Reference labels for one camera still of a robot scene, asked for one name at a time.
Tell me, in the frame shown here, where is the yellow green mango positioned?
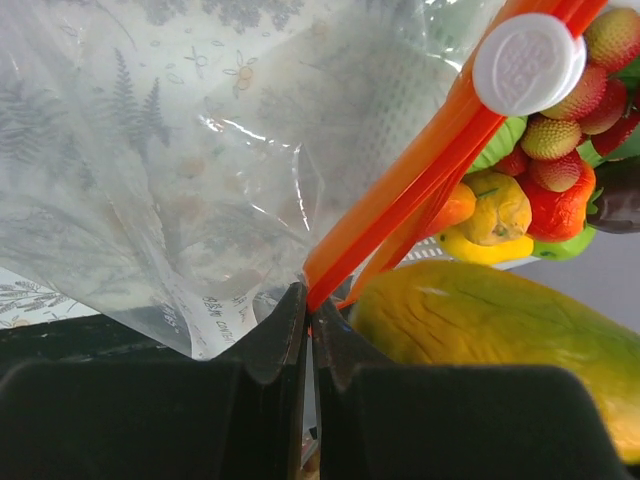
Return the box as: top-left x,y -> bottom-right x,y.
348,260 -> 639,464

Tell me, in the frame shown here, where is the white plastic basket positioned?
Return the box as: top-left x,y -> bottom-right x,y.
364,47 -> 459,261

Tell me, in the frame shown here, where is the dark purple eggplant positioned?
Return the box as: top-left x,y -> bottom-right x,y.
586,157 -> 639,234

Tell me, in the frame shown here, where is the green cabbage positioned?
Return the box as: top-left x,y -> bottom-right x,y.
467,116 -> 528,174

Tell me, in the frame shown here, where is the yellow banana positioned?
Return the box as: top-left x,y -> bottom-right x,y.
435,228 -> 534,265

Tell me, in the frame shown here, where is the green apple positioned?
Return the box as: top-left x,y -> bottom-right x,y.
532,226 -> 597,262

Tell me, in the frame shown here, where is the yellow lemon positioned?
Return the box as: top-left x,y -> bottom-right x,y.
459,170 -> 532,246

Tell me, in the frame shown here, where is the clear zip bag orange zipper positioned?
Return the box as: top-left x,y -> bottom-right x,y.
1,1 -> 605,360

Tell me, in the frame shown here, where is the orange red pepper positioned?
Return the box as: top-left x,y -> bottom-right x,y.
516,161 -> 596,243

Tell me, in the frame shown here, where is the floral tablecloth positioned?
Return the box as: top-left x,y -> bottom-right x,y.
1,1 -> 318,334

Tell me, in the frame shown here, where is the red lychee bunch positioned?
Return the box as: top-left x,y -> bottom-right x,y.
493,7 -> 639,193

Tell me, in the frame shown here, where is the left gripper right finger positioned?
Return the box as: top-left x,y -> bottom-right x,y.
310,305 -> 630,479

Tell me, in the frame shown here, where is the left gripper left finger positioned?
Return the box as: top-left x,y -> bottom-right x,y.
1,283 -> 306,479

